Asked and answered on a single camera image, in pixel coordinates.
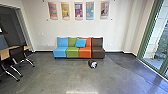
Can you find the black white ball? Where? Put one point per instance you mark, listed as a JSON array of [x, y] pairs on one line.
[[93, 64]]

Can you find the green framed glass door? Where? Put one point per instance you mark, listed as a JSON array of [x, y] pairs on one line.
[[146, 33]]

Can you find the orange sofa seat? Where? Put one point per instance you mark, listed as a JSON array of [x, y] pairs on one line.
[[85, 52]]

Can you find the blue square cushion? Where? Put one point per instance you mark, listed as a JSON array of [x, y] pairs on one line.
[[81, 43]]

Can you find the green sofa seat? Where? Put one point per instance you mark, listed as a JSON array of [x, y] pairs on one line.
[[72, 52]]

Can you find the brown sofa seat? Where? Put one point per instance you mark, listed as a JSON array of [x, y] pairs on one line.
[[97, 50]]

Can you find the blue sofa seat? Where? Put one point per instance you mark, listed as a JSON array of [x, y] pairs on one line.
[[60, 51]]

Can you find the wooden conference table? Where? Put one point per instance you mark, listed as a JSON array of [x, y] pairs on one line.
[[4, 54]]

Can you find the grey upholstered chair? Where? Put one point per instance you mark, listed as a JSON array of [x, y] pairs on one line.
[[2, 42]]

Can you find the pink wall poster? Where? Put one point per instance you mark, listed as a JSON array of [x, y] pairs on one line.
[[104, 10]]

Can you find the orange wall poster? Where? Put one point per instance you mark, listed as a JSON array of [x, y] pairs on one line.
[[52, 10]]

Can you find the white door frame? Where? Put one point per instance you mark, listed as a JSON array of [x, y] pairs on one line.
[[26, 26]]

